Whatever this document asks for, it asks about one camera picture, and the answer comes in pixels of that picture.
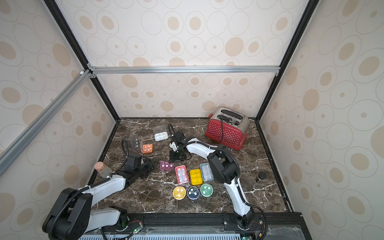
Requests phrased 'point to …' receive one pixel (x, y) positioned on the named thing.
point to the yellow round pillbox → (179, 193)
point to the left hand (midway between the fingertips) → (160, 163)
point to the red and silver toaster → (228, 127)
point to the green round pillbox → (206, 190)
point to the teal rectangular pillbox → (206, 172)
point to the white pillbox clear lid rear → (160, 133)
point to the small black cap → (262, 175)
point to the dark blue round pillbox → (193, 192)
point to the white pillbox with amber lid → (196, 177)
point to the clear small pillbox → (136, 143)
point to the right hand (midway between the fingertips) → (176, 159)
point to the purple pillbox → (166, 165)
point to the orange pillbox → (147, 148)
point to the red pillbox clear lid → (182, 174)
